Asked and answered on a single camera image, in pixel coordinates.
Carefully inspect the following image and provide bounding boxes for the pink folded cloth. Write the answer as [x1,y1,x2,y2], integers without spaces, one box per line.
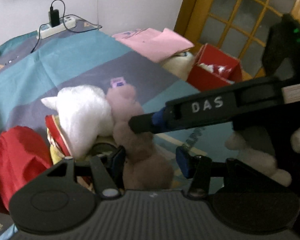
[113,28,194,63]

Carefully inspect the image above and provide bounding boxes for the wooden lattice door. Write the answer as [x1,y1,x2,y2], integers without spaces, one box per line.
[174,0,300,78]

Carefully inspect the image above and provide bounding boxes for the cream pillow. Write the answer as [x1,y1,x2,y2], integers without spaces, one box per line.
[160,51,195,81]

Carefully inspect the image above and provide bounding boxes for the white plush toy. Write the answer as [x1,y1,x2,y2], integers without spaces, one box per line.
[41,85,114,159]

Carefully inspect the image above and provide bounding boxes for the blue grey patterned bedsheet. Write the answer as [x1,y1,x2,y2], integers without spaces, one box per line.
[0,17,241,196]

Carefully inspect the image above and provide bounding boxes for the yellow green cloth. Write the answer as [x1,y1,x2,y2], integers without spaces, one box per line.
[45,115,71,165]

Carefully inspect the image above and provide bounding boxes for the red cloth bag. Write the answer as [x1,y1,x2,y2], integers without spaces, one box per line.
[0,126,53,210]

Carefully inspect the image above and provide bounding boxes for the white power strip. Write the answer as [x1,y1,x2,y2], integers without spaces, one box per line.
[37,16,76,39]

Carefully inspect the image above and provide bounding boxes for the black charger adapter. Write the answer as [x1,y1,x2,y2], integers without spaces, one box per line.
[49,6,60,28]

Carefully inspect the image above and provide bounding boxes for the red gift box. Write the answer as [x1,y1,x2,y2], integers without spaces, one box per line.
[186,43,243,92]

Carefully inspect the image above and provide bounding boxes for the white gloved hand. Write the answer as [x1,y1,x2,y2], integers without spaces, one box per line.
[225,128,300,186]

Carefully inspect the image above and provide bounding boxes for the brown pink plush toy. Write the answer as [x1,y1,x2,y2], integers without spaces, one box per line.
[106,85,174,190]

